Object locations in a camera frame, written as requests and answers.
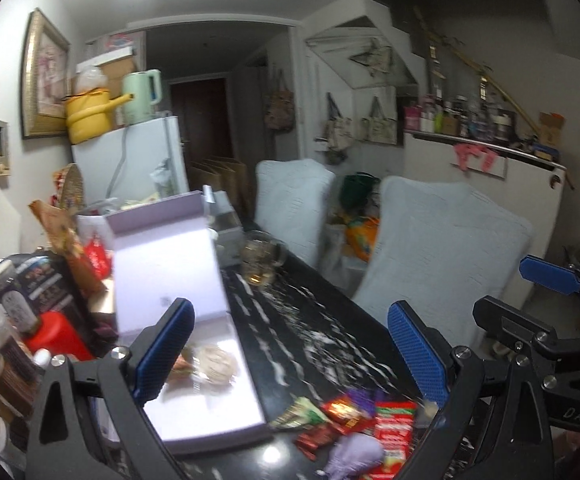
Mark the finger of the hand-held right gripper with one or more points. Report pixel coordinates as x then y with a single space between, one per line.
550 274
510 321

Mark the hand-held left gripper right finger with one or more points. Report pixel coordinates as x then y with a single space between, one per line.
416 355

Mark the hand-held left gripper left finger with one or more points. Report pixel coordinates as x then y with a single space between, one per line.
165 347

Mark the purple snack packet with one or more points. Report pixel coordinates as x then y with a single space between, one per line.
361 399

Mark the large red snack packet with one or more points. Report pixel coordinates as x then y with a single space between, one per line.
394 427

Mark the lavender gift box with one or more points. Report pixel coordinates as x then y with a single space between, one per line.
169 265

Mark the red brown snack packet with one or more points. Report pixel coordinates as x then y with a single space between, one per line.
342 410

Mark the dark green snack packet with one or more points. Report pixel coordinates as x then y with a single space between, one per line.
297 412

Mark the small red snack packet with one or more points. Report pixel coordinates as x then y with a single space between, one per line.
315 441

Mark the clear packet of round pastry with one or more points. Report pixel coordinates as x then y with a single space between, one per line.
214 365

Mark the white counter cabinet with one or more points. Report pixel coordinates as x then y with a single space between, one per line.
490 210

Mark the white leaf-pattern chair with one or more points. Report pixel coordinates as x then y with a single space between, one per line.
292 205
440 255

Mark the red plastic container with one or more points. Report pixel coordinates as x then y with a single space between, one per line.
57 332

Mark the red gift packet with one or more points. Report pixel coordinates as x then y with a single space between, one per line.
97 260

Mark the orange bag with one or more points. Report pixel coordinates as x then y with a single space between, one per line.
362 237

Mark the small white box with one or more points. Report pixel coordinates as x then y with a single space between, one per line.
224 232

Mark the glass mug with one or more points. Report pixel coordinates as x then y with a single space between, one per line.
262 260

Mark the pink gloves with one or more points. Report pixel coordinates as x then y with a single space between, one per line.
475 155

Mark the brown snack bag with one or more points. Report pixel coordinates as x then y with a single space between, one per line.
64 245

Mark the cardboard box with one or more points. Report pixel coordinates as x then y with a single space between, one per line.
551 129

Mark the labelled white bottle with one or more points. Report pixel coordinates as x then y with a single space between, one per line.
17 310

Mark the green bag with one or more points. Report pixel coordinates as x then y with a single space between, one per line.
357 187

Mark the brown paper bags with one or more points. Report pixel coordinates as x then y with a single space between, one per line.
219 177

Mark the woven basket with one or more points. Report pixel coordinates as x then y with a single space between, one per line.
69 185

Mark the white fridge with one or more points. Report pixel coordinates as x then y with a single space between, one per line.
134 160

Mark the bamboo stick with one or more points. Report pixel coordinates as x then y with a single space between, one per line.
490 80

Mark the hanging tote bag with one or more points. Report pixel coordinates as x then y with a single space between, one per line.
337 127
380 127

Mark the brown door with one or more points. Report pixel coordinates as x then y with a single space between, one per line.
199 110

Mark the yellow pot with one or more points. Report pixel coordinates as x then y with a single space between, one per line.
89 117

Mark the pale green kettle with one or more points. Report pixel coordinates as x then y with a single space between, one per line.
142 97

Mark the patterned hanging bag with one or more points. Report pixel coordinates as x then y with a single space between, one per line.
277 107

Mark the clear plastic bag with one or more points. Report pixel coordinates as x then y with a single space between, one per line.
89 79

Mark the stacked cardboard boxes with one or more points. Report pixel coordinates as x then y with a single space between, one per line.
117 60

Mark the gold framed picture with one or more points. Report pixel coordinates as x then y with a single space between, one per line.
44 77

